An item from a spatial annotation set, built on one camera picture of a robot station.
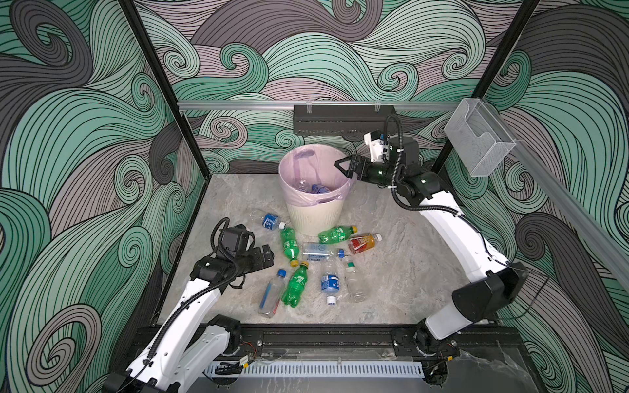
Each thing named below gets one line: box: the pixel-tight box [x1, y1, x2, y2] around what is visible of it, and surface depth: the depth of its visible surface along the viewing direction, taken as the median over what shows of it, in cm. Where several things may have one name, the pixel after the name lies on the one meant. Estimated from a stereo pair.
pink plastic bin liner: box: [278, 144, 358, 206], surface depth 92 cm
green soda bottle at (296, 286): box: [281, 261, 310, 308], surface depth 81 cm
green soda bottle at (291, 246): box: [280, 226, 300, 268], surface depth 92 cm
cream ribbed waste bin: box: [281, 178, 351, 236], surface depth 81 cm
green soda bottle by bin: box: [317, 225, 358, 244], surface depth 96 cm
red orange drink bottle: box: [348, 232, 383, 255], surface depth 93 cm
